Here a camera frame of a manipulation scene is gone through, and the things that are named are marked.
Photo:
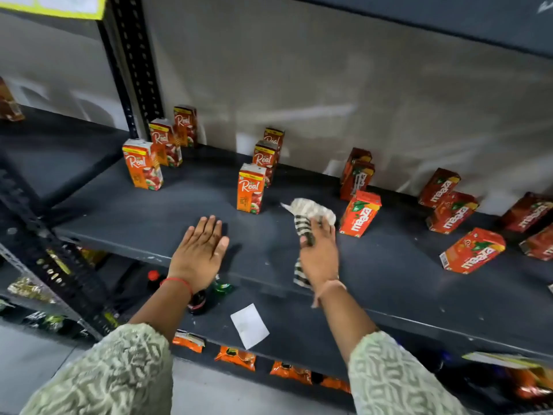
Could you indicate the person's left hand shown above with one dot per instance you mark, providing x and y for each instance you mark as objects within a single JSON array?
[{"x": 196, "y": 259}]

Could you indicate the person's right hand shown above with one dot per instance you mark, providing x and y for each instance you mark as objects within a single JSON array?
[{"x": 320, "y": 261}]

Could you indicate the person's left little finger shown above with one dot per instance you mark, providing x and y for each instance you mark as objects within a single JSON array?
[{"x": 187, "y": 239}]

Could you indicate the person's right thumb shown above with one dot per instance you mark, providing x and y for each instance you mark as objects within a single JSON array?
[{"x": 306, "y": 242}]

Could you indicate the person's left thumb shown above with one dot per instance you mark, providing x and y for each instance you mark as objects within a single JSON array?
[{"x": 223, "y": 248}]

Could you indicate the person's left middle finger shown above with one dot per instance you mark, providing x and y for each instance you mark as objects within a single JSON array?
[{"x": 210, "y": 231}]

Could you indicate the striped white black cloth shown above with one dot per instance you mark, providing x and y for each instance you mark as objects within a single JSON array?
[{"x": 307, "y": 209}]

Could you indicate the person's right forearm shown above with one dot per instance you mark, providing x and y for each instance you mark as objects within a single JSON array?
[{"x": 341, "y": 319}]

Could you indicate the person's left forearm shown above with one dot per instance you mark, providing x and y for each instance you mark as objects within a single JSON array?
[{"x": 162, "y": 304}]

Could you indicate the dark grey shelf board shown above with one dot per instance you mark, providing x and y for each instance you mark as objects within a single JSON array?
[
  {"x": 173, "y": 220},
  {"x": 302, "y": 328},
  {"x": 56, "y": 155},
  {"x": 432, "y": 17}
]

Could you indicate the green drink bottle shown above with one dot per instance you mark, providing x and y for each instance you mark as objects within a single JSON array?
[{"x": 222, "y": 287}]

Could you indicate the red thread wristband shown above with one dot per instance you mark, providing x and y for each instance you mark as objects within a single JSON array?
[{"x": 177, "y": 280}]

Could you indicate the pale orange thread wristband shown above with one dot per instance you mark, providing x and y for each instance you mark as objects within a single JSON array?
[{"x": 327, "y": 289}]

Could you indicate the dark soda bottle red cap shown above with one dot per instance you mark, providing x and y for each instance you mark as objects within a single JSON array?
[{"x": 196, "y": 300}]

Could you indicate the group of orange juice cartons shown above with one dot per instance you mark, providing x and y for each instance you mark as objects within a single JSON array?
[{"x": 250, "y": 187}]

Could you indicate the white paper slip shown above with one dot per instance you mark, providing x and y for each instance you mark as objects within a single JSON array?
[{"x": 249, "y": 326}]

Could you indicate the gold foil snack packet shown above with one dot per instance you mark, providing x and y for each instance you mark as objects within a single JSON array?
[
  {"x": 93, "y": 256},
  {"x": 26, "y": 289}
]

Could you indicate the orange snack packet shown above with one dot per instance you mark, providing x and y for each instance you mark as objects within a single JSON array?
[
  {"x": 529, "y": 380},
  {"x": 336, "y": 384},
  {"x": 236, "y": 357},
  {"x": 290, "y": 373},
  {"x": 188, "y": 341}
]

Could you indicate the black perforated rack upright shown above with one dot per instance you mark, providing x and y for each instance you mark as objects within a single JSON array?
[
  {"x": 47, "y": 241},
  {"x": 138, "y": 60}
]

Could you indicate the group of red mango cartons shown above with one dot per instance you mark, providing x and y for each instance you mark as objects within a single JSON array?
[{"x": 451, "y": 211}]

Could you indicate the pale green patterned sleeve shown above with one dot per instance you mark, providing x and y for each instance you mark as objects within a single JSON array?
[
  {"x": 393, "y": 380},
  {"x": 112, "y": 376}
]

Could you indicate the green foil snack packet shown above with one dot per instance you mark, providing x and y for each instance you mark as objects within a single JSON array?
[{"x": 49, "y": 321}]

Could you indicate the brown packet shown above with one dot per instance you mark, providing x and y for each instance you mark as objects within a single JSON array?
[{"x": 8, "y": 105}]

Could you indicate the white yellow shelf tag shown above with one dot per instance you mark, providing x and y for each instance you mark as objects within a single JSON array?
[{"x": 501, "y": 360}]

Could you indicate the yellow-edged shelf label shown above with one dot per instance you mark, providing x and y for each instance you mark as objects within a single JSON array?
[{"x": 54, "y": 6}]

